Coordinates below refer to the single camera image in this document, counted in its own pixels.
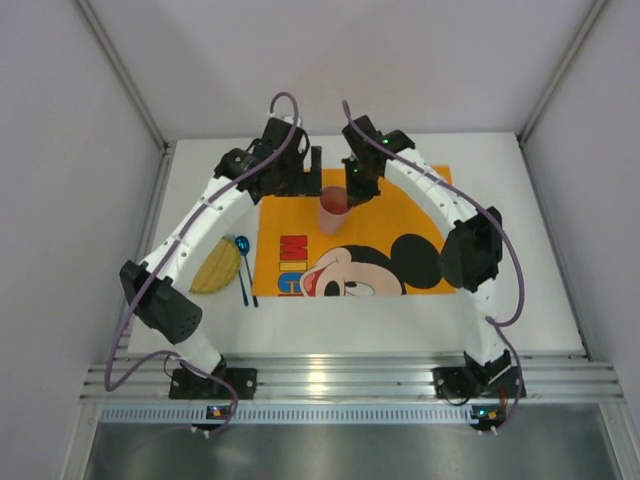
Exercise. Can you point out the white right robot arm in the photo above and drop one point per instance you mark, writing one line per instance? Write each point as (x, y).
(469, 259)

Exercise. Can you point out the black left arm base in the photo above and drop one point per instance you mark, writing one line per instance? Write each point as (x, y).
(186, 385)

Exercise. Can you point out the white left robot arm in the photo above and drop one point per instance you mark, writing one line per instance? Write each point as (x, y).
(156, 287)

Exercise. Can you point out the aluminium table edge rail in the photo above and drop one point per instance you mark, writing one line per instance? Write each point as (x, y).
(548, 378)

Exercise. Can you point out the blue metal fork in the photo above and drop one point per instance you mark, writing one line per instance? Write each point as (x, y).
(243, 289)

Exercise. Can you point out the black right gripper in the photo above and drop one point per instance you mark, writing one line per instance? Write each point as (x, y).
(362, 185)

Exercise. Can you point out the aluminium corner post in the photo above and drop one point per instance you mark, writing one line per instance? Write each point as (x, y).
(569, 56)
(108, 49)

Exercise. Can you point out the right aluminium corner post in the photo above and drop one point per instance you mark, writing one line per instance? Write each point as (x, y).
(569, 56)

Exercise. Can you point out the perforated grey cable duct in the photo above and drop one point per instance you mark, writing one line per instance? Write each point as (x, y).
(298, 414)

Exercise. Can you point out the blue metal spoon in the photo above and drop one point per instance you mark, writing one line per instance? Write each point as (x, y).
(243, 245)

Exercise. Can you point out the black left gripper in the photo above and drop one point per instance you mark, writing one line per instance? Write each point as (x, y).
(310, 179)

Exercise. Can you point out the pink plastic cup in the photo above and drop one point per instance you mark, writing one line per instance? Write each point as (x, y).
(333, 209)

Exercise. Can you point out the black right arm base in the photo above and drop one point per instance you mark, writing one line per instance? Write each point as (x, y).
(495, 379)

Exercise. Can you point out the round woven bamboo plate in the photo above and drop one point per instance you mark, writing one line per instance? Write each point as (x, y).
(218, 269)

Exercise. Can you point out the left aluminium corner post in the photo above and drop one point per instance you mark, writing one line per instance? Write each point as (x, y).
(108, 49)

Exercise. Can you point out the orange cartoon mouse placemat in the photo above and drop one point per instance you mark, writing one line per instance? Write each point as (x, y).
(388, 246)

